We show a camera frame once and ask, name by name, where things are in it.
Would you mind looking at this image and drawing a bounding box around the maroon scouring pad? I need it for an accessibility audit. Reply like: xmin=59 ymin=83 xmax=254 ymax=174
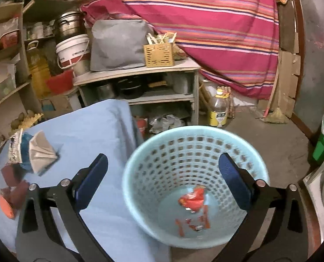
xmin=1 ymin=164 xmax=23 ymax=187
xmin=10 ymin=180 xmax=30 ymax=209

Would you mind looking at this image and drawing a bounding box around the light blue table cloth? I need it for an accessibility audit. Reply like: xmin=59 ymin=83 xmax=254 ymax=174
xmin=0 ymin=99 xmax=172 ymax=262

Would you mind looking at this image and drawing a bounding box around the grey low shelf cabinet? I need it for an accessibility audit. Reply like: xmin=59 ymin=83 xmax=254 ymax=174
xmin=74 ymin=58 xmax=200 ymax=125

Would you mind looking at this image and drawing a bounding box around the steel cooking pot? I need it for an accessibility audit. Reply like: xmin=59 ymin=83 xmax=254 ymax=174
xmin=54 ymin=11 xmax=87 ymax=44

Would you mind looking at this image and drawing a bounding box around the yellow egg tray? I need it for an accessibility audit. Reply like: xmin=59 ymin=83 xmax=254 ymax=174
xmin=9 ymin=114 xmax=44 ymax=136

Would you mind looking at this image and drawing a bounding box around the cardboard box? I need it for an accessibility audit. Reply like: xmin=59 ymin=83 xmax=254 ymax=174
xmin=40 ymin=87 xmax=82 ymax=120

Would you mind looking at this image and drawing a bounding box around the red plastic basin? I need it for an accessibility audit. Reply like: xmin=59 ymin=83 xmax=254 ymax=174
xmin=46 ymin=70 xmax=74 ymax=95

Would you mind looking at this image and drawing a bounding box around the yellow utensil holder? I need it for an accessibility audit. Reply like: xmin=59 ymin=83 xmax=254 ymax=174
xmin=144 ymin=43 xmax=174 ymax=67

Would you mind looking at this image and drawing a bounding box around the red wrapper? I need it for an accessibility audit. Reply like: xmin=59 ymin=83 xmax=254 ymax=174
xmin=178 ymin=186 xmax=205 ymax=212

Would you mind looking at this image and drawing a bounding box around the wooden wall shelf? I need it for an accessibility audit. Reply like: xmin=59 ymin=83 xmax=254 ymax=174
xmin=0 ymin=0 xmax=78 ymax=126

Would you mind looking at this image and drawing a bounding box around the yellow oil jug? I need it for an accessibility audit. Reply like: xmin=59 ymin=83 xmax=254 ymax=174
xmin=26 ymin=40 xmax=51 ymax=99

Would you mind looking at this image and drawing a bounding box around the black white snack bag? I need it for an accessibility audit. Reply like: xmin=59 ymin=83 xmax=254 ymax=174
xmin=8 ymin=129 xmax=58 ymax=174

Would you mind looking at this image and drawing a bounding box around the red striped curtain cloth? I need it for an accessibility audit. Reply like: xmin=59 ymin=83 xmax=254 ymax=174
xmin=81 ymin=0 xmax=279 ymax=99

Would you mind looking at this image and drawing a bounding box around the white plastic bucket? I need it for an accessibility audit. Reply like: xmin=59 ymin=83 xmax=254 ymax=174
xmin=56 ymin=34 xmax=91 ymax=76

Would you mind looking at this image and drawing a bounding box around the light blue plastic basket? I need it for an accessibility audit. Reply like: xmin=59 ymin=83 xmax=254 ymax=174
xmin=122 ymin=126 xmax=269 ymax=249

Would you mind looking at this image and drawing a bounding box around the grey cloth covered appliance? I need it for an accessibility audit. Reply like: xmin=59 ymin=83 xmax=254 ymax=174
xmin=90 ymin=20 xmax=154 ymax=72

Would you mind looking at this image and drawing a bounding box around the orange carrot piece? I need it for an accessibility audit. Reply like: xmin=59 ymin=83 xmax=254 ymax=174
xmin=0 ymin=195 xmax=15 ymax=219

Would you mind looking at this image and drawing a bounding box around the oil bottle on floor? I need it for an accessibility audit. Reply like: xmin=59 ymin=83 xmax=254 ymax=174
xmin=209 ymin=87 xmax=230 ymax=128

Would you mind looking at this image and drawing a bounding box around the straw broom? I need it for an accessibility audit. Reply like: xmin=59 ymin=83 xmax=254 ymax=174
xmin=261 ymin=70 xmax=288 ymax=124

